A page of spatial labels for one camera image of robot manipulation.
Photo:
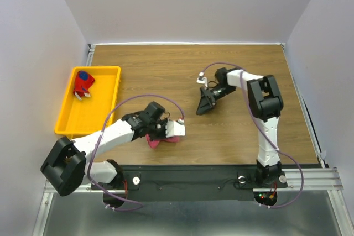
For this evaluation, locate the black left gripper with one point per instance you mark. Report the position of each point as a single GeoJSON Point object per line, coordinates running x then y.
{"type": "Point", "coordinates": [162, 135]}

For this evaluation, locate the pink towel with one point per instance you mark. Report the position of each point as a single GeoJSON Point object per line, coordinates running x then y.
{"type": "Point", "coordinates": [153, 143]}

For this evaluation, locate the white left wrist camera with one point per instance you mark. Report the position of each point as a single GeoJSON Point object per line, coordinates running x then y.
{"type": "Point", "coordinates": [175, 128]}

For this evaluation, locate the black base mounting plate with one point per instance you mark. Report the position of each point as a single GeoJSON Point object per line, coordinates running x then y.
{"type": "Point", "coordinates": [193, 182]}

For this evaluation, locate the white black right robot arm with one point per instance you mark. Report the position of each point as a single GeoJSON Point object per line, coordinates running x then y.
{"type": "Point", "coordinates": [264, 102]}

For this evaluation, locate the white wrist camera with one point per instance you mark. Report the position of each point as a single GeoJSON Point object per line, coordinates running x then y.
{"type": "Point", "coordinates": [175, 128]}
{"type": "Point", "coordinates": [202, 80]}

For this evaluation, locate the red and blue patterned towel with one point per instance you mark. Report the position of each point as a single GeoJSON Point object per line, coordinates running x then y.
{"type": "Point", "coordinates": [82, 84]}

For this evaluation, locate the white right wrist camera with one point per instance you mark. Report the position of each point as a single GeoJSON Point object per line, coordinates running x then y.
{"type": "Point", "coordinates": [202, 80]}

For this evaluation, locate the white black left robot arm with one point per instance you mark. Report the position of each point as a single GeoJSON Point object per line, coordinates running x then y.
{"type": "Point", "coordinates": [69, 164]}

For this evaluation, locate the yellow plastic tray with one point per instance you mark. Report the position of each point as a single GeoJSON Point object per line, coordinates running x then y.
{"type": "Point", "coordinates": [104, 92]}

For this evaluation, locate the aluminium front frame rail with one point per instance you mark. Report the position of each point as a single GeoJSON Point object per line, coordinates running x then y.
{"type": "Point", "coordinates": [296, 179]}

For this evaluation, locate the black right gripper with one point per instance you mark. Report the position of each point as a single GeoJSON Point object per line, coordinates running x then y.
{"type": "Point", "coordinates": [205, 104]}

